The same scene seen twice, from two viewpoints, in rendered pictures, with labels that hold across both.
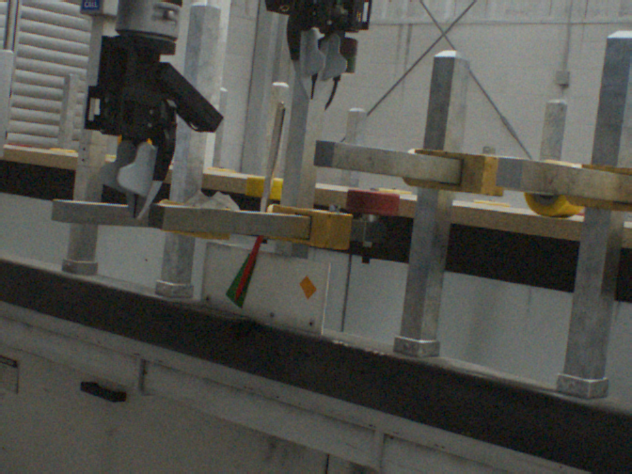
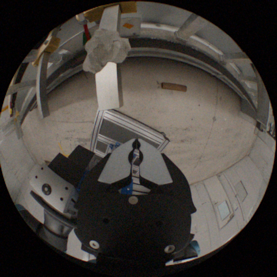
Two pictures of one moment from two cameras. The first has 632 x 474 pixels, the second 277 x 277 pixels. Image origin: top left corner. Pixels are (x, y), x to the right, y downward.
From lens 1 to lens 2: 1.48 m
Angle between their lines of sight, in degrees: 107
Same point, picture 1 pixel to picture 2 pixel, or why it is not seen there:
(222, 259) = (71, 42)
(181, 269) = (57, 56)
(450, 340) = (150, 12)
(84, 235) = (32, 84)
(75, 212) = (45, 110)
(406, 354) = (181, 41)
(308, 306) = (130, 30)
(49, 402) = not seen: hidden behind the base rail
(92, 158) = (14, 89)
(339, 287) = not seen: hidden behind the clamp
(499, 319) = (171, 10)
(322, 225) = (130, 5)
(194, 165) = not seen: outside the picture
